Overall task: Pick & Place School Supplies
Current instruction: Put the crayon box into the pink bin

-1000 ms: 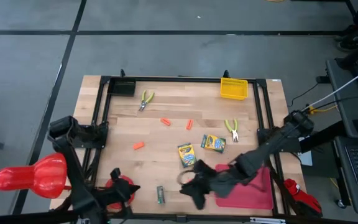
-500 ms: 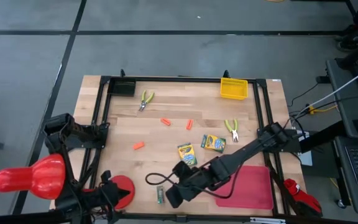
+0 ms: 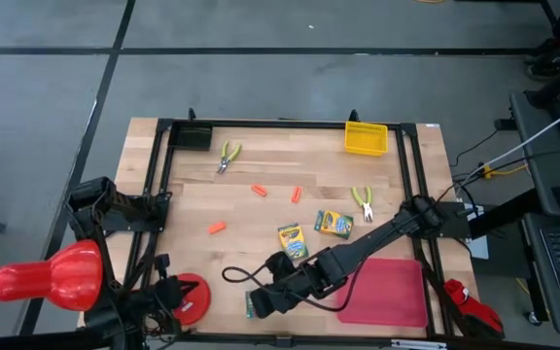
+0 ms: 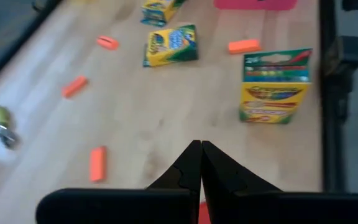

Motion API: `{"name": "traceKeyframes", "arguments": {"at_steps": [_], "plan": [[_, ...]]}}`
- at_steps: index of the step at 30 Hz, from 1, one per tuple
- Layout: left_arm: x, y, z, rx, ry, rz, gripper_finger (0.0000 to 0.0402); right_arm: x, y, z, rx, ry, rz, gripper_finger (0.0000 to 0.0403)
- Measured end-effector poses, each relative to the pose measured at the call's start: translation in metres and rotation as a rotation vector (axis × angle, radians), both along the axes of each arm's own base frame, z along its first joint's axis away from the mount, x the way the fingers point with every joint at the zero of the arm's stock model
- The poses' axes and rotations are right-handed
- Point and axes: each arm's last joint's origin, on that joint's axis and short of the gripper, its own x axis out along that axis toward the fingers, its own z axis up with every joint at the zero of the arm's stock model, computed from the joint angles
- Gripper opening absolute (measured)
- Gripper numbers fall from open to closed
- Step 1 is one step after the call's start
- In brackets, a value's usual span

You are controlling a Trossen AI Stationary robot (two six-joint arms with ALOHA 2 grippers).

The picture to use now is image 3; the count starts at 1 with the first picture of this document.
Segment yellow plastic basket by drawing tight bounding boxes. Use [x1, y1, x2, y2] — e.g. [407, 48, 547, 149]
[343, 121, 390, 158]

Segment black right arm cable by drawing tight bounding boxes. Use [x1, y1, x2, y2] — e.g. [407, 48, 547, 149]
[221, 263, 355, 313]

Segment red-pink plastic tray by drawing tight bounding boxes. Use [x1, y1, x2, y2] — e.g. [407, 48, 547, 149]
[335, 257, 430, 330]

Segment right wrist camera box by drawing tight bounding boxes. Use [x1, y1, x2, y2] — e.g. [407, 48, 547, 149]
[264, 251, 298, 279]

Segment red glove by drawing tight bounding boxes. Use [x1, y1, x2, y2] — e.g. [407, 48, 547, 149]
[442, 278, 506, 339]

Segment black metal table frame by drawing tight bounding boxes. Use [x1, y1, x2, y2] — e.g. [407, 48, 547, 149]
[114, 108, 457, 349]

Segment silver aluminium bracket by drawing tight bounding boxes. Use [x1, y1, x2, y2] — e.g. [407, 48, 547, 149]
[390, 338, 448, 350]

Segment black floor cable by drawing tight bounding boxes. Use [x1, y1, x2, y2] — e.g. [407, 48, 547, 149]
[449, 127, 503, 169]

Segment red desk lamp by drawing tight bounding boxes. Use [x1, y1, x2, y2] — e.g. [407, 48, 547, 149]
[0, 239, 212, 326]

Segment white cable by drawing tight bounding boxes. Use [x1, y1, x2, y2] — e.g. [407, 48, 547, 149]
[459, 96, 560, 189]

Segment person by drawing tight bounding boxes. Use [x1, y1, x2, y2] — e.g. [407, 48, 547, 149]
[522, 0, 560, 107]

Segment black lamp cord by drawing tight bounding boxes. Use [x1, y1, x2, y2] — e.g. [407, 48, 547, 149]
[144, 310, 183, 342]

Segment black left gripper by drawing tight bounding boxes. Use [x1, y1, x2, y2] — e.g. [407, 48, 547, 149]
[151, 274, 199, 313]

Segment green-handled pliers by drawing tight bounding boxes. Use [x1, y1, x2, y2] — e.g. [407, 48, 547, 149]
[350, 186, 375, 224]
[216, 140, 243, 175]

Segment black mesh bin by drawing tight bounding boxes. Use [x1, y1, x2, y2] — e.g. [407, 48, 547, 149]
[167, 121, 214, 152]

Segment black side desk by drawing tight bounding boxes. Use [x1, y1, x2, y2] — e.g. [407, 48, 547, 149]
[468, 90, 560, 337]

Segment yellow cable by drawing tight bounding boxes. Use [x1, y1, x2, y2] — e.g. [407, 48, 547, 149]
[482, 163, 530, 180]

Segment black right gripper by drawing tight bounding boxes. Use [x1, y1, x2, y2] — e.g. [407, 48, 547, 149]
[250, 262, 333, 320]

